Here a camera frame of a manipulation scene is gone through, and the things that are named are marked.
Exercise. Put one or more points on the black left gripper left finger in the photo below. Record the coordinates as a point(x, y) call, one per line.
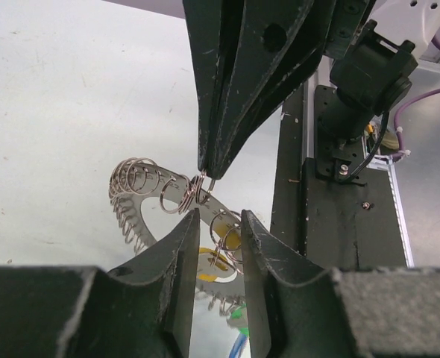
point(142, 308)

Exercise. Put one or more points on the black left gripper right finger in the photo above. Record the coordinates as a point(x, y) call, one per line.
point(299, 309)

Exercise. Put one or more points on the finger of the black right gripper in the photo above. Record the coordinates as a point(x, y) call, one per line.
point(213, 29)
point(275, 38)

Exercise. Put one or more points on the green key tag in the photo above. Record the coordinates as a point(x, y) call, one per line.
point(239, 320)

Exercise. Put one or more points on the metal disc keyring holder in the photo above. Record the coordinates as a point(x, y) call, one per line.
point(137, 182)

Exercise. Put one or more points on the yellow key tag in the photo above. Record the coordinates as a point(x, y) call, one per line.
point(215, 258)

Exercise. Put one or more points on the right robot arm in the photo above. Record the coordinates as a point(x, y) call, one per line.
point(374, 48)

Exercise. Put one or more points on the blue key tag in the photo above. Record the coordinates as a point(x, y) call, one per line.
point(239, 345)

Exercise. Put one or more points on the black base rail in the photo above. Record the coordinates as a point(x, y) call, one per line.
point(350, 225)

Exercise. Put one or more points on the grey slotted cable duct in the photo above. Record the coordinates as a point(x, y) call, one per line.
point(399, 212)

